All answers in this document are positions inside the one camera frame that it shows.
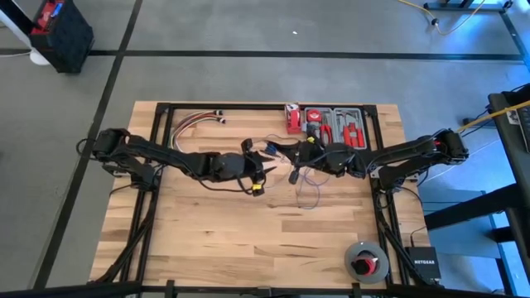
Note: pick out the grey spool with red core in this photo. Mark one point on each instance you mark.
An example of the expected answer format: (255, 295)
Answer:
(352, 265)

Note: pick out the grey plastic tool case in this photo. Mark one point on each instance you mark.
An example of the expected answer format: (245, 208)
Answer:
(333, 113)

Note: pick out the black fabric crate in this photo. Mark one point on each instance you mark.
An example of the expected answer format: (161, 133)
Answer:
(70, 41)

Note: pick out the red tape measure box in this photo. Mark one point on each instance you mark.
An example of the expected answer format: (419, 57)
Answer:
(293, 122)

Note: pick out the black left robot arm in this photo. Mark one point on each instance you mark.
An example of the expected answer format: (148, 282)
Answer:
(165, 155)

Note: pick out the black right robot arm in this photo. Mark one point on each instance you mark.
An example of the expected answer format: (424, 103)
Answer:
(406, 151)

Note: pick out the black aluminium rig frame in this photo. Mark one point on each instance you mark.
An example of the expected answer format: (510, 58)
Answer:
(265, 106)

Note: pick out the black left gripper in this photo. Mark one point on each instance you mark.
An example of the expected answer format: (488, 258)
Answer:
(252, 165)

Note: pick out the white round base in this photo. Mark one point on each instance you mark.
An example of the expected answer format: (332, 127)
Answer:
(39, 59)

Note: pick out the red battery box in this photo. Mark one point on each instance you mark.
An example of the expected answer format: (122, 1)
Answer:
(45, 16)

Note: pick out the black floor stand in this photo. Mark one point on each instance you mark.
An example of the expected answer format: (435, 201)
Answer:
(455, 6)

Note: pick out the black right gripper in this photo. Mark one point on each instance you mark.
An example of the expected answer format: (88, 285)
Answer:
(310, 157)

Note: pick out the black Netgear network switch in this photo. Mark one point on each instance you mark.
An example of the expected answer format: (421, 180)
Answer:
(422, 265)

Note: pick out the red tape measure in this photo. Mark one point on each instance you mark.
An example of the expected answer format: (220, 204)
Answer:
(314, 115)

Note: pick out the black desk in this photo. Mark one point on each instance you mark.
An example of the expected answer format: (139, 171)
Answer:
(517, 174)

